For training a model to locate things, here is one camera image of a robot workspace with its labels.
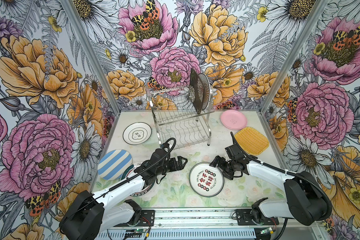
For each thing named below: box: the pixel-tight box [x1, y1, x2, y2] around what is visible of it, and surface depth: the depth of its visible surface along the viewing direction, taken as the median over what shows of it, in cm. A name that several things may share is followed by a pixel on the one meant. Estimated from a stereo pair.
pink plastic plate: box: [220, 109, 247, 130], surface depth 118 cm
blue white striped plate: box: [97, 149, 133, 181], surface depth 96 cm
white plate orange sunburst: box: [198, 73, 211, 111], surface depth 75 cm
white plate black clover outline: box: [122, 122, 152, 145], surface depth 110 cm
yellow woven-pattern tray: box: [235, 127, 269, 156], surface depth 106 cm
